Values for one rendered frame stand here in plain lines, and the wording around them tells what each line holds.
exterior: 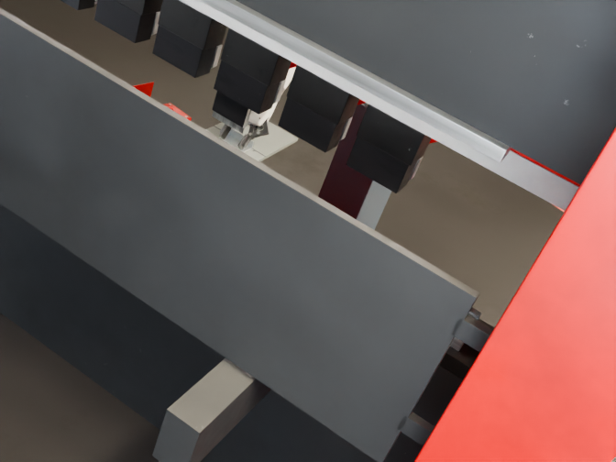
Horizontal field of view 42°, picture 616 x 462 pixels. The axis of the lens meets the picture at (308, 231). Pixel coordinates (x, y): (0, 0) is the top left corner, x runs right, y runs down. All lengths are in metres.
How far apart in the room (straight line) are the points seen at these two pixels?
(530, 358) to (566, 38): 0.57
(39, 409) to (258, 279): 1.32
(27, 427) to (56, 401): 0.14
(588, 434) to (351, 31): 0.86
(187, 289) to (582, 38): 0.89
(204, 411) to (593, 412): 0.72
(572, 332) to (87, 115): 1.00
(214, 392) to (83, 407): 1.14
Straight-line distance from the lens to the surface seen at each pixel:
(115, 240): 1.73
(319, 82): 1.89
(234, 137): 2.22
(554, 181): 1.75
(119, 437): 2.66
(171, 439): 1.62
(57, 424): 2.67
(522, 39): 1.51
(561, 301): 1.22
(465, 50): 1.54
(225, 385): 1.66
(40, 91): 1.74
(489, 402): 1.34
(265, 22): 1.69
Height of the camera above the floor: 2.05
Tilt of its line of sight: 33 degrees down
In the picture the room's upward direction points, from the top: 21 degrees clockwise
